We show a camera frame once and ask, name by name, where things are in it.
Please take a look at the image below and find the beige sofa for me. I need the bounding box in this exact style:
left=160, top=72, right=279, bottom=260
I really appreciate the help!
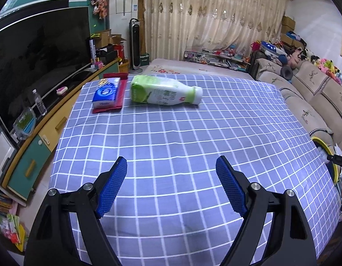
left=250, top=58, right=342, bottom=151

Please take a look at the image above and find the yellow rimmed blue trash bin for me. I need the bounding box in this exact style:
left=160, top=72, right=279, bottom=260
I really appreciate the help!
left=311, top=136, right=340, bottom=184

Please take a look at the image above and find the cream curtain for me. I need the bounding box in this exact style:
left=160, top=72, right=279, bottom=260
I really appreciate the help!
left=142, top=0, right=289, bottom=60

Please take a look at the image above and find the blue tissue packet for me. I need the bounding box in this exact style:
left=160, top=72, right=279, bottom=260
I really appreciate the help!
left=92, top=78, right=120, bottom=109

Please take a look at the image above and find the green white milk bottle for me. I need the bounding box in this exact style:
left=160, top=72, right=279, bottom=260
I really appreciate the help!
left=130, top=75, right=203, bottom=106

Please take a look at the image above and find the green yellow tv cabinet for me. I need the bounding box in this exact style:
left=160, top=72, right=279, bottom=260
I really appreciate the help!
left=0, top=58, right=121, bottom=207

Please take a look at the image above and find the black television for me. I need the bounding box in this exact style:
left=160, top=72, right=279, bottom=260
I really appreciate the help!
left=0, top=7, right=91, bottom=132

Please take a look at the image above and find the low toy shelf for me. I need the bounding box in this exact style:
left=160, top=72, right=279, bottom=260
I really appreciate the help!
left=183, top=48, right=250, bottom=72

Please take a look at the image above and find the purple checked tablecloth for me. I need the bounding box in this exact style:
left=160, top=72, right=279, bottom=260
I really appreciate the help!
left=50, top=74, right=339, bottom=265

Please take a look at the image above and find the floral white mat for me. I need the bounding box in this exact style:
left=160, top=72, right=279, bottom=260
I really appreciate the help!
left=142, top=58, right=254, bottom=80

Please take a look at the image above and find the white tower air conditioner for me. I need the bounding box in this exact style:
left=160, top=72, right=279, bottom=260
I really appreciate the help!
left=108, top=0, right=138, bottom=61

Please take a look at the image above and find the clear water bottle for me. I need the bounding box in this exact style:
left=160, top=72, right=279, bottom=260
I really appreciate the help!
left=32, top=89, right=47, bottom=116

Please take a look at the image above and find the black tower fan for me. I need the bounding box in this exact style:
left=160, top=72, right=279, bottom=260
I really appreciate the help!
left=129, top=18, right=142, bottom=74

